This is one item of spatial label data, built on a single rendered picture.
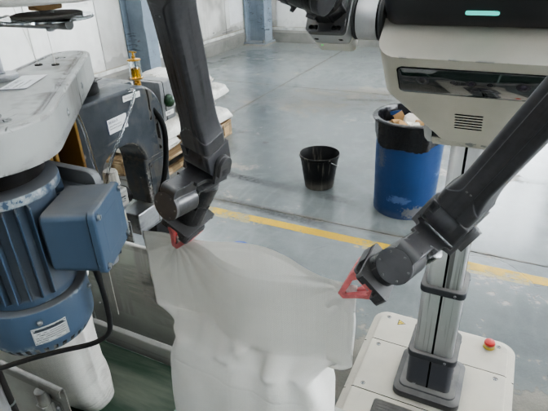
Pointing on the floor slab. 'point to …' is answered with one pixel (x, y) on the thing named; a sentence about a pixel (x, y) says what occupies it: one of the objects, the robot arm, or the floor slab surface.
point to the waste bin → (403, 165)
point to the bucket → (319, 166)
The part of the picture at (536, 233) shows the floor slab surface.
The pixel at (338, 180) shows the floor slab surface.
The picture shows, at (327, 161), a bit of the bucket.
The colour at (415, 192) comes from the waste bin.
